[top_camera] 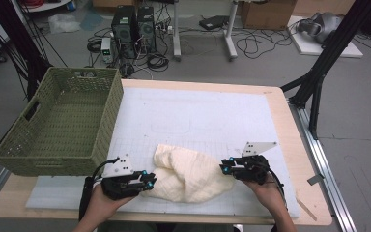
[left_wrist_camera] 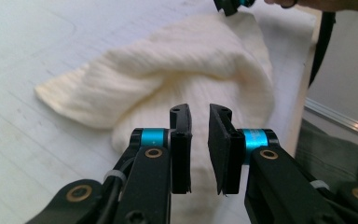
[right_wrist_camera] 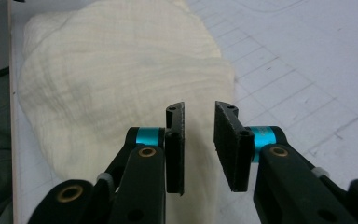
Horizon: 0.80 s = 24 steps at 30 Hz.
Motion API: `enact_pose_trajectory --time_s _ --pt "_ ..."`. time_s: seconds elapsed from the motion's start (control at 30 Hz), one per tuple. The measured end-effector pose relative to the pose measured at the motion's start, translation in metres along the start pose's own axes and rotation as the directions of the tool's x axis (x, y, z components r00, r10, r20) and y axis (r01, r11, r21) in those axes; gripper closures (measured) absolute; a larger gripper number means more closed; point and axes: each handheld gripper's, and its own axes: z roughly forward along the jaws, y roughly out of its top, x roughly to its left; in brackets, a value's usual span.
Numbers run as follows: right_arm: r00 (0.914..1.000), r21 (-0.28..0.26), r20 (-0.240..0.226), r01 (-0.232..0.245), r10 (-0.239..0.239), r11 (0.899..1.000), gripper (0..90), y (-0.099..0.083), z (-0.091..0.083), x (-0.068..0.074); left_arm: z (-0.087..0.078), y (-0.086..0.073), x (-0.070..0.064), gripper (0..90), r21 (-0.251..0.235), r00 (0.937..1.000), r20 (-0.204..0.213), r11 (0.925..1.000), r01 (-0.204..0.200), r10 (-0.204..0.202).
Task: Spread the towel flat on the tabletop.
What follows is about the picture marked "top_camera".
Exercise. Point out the white grid mat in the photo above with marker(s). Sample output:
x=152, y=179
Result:
x=190, y=109

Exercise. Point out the aluminium rail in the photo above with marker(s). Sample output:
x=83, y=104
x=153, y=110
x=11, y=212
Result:
x=322, y=161

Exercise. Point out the cardboard box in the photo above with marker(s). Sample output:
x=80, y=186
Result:
x=267, y=14

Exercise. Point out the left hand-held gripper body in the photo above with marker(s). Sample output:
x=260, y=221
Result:
x=119, y=169

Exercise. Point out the grey tape strip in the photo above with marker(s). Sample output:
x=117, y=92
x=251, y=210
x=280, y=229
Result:
x=315, y=179

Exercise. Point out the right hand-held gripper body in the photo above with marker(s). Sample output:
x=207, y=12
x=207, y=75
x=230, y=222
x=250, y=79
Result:
x=252, y=167

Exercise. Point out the clear plastic bag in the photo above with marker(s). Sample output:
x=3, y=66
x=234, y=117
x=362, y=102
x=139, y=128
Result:
x=63, y=23

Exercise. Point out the white floor board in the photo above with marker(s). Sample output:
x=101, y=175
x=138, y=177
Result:
x=312, y=48

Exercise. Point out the black metal stand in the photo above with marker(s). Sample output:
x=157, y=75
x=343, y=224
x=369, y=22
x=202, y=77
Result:
x=335, y=42
x=22, y=42

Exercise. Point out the person's right hand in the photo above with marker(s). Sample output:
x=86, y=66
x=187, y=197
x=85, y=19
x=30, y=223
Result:
x=267, y=193

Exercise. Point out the cream printed cloth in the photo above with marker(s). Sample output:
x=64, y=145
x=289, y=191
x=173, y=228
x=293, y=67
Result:
x=190, y=180

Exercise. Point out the flat black device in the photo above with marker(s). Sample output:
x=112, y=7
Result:
x=213, y=22

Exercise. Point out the thin wooden stick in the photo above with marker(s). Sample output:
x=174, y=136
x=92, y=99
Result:
x=306, y=209

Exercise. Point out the black computer tower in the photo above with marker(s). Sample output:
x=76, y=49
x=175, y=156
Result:
x=123, y=30
x=146, y=29

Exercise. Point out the white desk frame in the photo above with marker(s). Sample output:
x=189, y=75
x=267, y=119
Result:
x=176, y=32

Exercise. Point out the person's left hand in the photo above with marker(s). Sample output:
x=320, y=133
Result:
x=106, y=206

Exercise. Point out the grey rounded device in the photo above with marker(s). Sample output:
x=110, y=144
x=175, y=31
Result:
x=327, y=24

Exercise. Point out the small white power supply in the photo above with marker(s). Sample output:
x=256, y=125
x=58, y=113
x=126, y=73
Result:
x=106, y=50

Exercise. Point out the green woven basket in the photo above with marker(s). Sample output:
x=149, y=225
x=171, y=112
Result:
x=19, y=141

